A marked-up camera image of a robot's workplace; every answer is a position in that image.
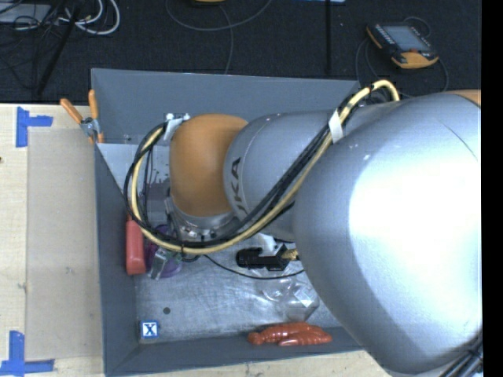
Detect purple plastic cup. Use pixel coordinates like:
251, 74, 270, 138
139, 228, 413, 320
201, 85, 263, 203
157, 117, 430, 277
144, 223, 184, 279

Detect red-orange flat block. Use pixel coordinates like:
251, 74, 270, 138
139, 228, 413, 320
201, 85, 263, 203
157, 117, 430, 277
125, 214, 148, 276

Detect grey metal bin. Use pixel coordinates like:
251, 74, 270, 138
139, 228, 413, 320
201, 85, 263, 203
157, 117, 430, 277
90, 68, 379, 377

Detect clear plastic bottle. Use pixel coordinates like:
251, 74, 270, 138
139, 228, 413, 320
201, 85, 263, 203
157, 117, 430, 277
255, 276, 320, 322

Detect red toy lobster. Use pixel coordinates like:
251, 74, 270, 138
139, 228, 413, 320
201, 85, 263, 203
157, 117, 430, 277
247, 321, 333, 347

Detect black cylinder on white bracket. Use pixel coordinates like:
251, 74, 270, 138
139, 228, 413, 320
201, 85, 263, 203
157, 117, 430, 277
235, 232, 300, 273

